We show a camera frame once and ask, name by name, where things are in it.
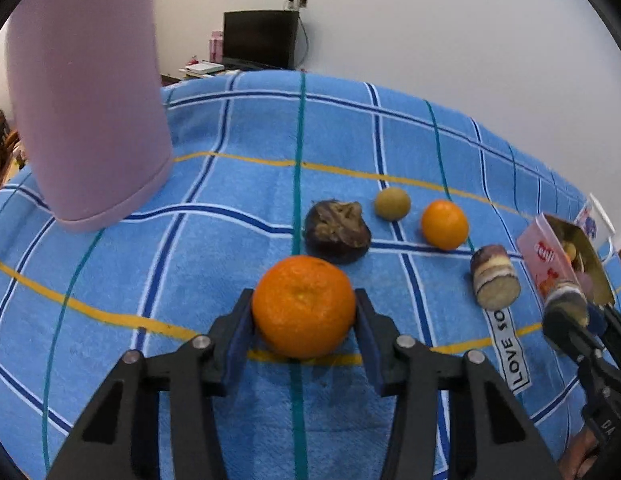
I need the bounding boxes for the blue plaid blanket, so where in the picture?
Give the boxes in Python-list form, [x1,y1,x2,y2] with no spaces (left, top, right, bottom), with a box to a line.
[0,70,621,480]

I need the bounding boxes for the person's right hand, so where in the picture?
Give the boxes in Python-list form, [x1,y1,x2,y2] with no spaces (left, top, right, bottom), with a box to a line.
[561,427,599,480]

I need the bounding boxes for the white floral cup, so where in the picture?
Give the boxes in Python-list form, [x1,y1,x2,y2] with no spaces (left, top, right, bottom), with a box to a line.
[573,192,616,261]

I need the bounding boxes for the pink tin box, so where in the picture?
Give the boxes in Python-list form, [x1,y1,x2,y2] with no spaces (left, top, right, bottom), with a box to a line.
[517,212,616,311]

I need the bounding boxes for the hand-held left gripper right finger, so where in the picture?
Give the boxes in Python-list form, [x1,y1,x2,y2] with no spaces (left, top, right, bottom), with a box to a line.
[355,287,564,480]

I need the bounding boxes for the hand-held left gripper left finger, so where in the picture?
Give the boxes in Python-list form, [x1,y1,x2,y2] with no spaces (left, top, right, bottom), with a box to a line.
[45,288,254,480]

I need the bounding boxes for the brown leather sofa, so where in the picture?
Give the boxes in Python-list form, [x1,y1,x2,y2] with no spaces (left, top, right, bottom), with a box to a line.
[0,110,28,196]

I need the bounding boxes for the green-brown round fruit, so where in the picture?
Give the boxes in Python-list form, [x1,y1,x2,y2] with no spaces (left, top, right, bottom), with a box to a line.
[375,187,411,222]

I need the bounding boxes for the white flat box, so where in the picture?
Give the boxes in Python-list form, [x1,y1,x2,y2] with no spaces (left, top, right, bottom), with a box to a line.
[184,61,225,77]

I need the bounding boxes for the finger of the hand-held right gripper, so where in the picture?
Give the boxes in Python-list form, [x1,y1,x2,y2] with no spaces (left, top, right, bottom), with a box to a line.
[542,307,611,378]
[588,304,621,363]

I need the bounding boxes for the black power cable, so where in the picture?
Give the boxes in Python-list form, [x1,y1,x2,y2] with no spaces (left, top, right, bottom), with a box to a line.
[298,15,311,72]

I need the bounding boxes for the black television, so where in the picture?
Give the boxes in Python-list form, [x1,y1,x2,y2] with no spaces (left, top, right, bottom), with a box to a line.
[223,9,300,71]

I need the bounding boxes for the medium orange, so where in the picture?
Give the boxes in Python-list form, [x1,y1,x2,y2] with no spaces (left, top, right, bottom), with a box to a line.
[421,199,470,251]

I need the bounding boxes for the large orange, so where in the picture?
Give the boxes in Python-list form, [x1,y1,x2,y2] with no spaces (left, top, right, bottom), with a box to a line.
[251,255,358,360]

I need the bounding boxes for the purple electric kettle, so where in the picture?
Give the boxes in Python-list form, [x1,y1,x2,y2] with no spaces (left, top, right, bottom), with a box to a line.
[5,0,174,233]

